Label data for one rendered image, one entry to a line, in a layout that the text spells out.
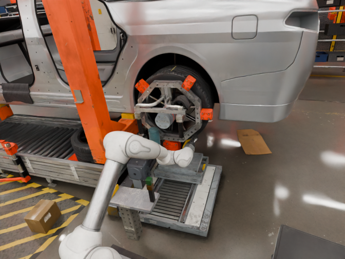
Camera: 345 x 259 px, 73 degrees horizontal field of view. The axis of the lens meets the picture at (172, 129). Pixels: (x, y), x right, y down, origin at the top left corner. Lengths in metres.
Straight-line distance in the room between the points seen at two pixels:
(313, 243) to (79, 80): 1.82
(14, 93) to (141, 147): 2.28
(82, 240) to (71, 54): 1.13
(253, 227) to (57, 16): 2.08
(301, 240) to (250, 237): 0.48
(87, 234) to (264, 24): 1.65
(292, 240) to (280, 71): 1.11
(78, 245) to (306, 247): 1.28
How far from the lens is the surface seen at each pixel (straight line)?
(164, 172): 2.43
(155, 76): 1.97
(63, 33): 1.73
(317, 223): 2.35
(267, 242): 2.12
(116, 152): 1.32
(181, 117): 1.67
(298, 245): 1.73
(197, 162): 2.39
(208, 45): 1.85
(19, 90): 3.21
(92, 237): 1.37
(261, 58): 1.84
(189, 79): 1.79
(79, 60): 1.71
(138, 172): 2.18
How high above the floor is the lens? 1.70
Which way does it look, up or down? 30 degrees down
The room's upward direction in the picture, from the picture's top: 6 degrees counter-clockwise
